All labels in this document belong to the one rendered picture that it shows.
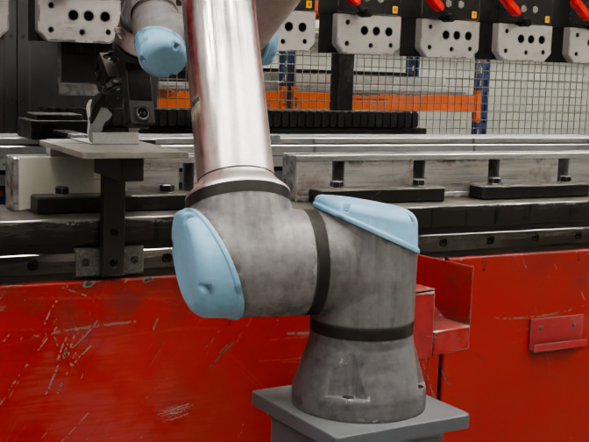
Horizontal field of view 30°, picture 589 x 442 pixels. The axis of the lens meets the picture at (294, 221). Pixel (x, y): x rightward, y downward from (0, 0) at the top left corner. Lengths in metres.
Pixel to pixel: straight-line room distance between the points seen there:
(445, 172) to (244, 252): 1.32
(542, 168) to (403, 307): 1.41
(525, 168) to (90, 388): 1.11
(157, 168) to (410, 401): 1.00
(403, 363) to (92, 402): 0.91
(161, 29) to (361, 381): 0.71
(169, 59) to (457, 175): 0.94
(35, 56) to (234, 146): 1.42
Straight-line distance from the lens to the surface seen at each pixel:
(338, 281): 1.15
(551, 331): 2.50
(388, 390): 1.19
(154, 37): 1.67
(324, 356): 1.20
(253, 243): 1.13
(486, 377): 2.42
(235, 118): 1.19
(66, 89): 2.05
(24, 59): 2.55
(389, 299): 1.18
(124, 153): 1.79
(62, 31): 2.00
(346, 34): 2.23
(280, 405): 1.24
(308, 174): 2.22
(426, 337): 1.90
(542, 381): 2.52
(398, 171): 2.34
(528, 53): 2.50
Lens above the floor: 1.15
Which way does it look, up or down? 8 degrees down
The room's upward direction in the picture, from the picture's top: 2 degrees clockwise
